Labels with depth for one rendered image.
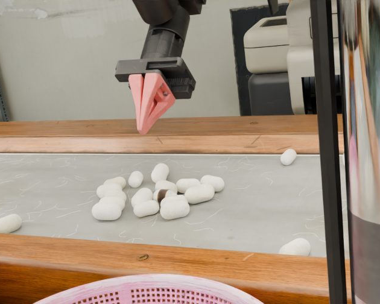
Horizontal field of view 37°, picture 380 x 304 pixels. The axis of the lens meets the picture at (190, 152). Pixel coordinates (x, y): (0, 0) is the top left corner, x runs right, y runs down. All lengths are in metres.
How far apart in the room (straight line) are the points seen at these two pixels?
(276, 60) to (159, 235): 0.97
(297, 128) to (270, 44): 0.71
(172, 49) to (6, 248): 0.36
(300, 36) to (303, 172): 0.55
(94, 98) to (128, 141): 2.17
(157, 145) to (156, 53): 0.16
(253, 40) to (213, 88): 1.31
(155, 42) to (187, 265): 0.39
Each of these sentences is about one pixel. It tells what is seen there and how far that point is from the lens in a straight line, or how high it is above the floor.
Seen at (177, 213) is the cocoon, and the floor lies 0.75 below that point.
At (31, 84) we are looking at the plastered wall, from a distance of 3.24.
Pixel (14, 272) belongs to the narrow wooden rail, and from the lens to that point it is 0.61.
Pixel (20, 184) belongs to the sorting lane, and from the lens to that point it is 0.88.
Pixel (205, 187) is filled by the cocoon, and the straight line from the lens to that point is 0.68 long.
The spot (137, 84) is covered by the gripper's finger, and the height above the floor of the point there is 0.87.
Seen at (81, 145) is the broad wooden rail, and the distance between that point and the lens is 0.96.
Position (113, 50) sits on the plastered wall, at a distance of 2.96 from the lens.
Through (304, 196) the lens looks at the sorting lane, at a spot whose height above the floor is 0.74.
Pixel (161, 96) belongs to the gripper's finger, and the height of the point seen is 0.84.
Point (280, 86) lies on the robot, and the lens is 1.54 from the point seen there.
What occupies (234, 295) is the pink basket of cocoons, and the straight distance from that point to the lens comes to 0.47.
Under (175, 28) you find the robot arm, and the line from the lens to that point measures 0.83.
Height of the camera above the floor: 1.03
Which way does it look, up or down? 20 degrees down
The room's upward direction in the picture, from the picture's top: 9 degrees counter-clockwise
